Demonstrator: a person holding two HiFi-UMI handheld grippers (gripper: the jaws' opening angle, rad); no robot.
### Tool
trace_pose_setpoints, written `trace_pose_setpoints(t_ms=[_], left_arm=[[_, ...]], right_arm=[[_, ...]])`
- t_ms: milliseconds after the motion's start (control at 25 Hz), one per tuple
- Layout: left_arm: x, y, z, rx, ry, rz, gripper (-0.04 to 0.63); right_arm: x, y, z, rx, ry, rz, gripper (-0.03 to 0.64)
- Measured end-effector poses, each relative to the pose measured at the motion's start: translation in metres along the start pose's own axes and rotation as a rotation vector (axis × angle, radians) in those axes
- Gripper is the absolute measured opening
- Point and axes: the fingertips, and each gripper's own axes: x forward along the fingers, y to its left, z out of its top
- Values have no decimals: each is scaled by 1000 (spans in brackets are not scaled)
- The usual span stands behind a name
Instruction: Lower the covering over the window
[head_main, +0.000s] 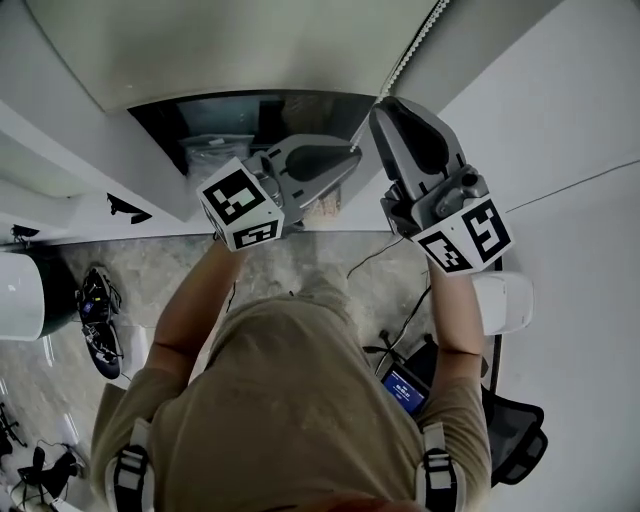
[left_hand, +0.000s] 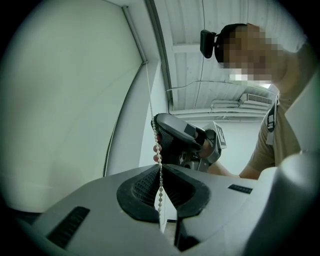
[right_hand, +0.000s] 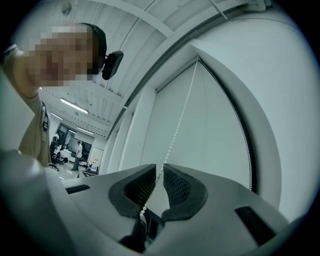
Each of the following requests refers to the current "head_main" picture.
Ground white rounded bin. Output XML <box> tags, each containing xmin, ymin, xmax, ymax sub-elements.
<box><xmin>469</xmin><ymin>272</ymin><xmax>535</xmax><ymax>337</ymax></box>

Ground person's beige shirt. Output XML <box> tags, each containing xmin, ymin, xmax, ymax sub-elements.
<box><xmin>89</xmin><ymin>294</ymin><xmax>494</xmax><ymax>512</ymax></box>

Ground black wheeled stand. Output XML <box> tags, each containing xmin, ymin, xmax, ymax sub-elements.
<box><xmin>0</xmin><ymin>404</ymin><xmax>26</xmax><ymax>456</ymax></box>

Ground clear plastic bag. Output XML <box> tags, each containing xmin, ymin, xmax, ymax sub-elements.
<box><xmin>177</xmin><ymin>133</ymin><xmax>256</xmax><ymax>176</ymax></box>

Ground person's right forearm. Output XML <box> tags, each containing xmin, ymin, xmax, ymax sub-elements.
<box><xmin>427</xmin><ymin>259</ymin><xmax>487</xmax><ymax>386</ymax></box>

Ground black floor equipment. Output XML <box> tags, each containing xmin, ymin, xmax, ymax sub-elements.
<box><xmin>17</xmin><ymin>446</ymin><xmax>85</xmax><ymax>489</ymax></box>

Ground blue screen handheld device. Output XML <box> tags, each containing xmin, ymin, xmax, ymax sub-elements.
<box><xmin>380</xmin><ymin>369</ymin><xmax>431</xmax><ymax>416</ymax></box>

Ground person's left forearm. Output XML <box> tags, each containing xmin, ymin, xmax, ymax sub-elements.
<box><xmin>149</xmin><ymin>239</ymin><xmax>249</xmax><ymax>386</ymax></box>

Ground beige straw bundle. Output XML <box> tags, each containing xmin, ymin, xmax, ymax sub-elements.
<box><xmin>314</xmin><ymin>184</ymin><xmax>344</xmax><ymax>219</ymax></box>

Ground person's beige trousers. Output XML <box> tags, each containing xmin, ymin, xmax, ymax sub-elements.
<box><xmin>294</xmin><ymin>272</ymin><xmax>359</xmax><ymax>321</ymax></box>

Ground black wired floor device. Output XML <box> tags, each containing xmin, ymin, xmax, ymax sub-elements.
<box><xmin>74</xmin><ymin>267</ymin><xmax>124</xmax><ymax>380</ymax></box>

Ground small black angular device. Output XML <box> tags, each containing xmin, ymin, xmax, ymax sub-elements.
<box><xmin>106</xmin><ymin>192</ymin><xmax>154</xmax><ymax>226</ymax></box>

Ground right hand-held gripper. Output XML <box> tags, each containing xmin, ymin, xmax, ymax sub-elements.
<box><xmin>368</xmin><ymin>96</ymin><xmax>515</xmax><ymax>277</ymax></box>

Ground thin gray wall cable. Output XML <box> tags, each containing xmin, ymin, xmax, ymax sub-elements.
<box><xmin>504</xmin><ymin>158</ymin><xmax>640</xmax><ymax>214</ymax></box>

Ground white black shoulder strap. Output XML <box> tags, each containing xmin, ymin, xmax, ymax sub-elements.
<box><xmin>415</xmin><ymin>423</ymin><xmax>460</xmax><ymax>512</ymax></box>
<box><xmin>112</xmin><ymin>419</ymin><xmax>154</xmax><ymax>512</ymax></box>

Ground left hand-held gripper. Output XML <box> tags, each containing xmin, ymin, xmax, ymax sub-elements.
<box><xmin>195</xmin><ymin>133</ymin><xmax>363</xmax><ymax>253</ymax></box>

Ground black mesh office chair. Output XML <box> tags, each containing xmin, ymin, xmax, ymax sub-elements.
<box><xmin>362</xmin><ymin>329</ymin><xmax>549</xmax><ymax>489</ymax></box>

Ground white bead chain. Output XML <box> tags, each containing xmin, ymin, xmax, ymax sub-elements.
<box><xmin>348</xmin><ymin>0</ymin><xmax>450</xmax><ymax>154</ymax></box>

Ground white roller blind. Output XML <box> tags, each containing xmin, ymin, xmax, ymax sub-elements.
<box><xmin>24</xmin><ymin>0</ymin><xmax>431</xmax><ymax>114</ymax></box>

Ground black window frame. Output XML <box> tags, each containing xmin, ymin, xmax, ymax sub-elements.
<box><xmin>127</xmin><ymin>88</ymin><xmax>381</xmax><ymax>176</ymax></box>

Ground black power cable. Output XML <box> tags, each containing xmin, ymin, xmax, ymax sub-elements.
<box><xmin>346</xmin><ymin>236</ymin><xmax>405</xmax><ymax>280</ymax></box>

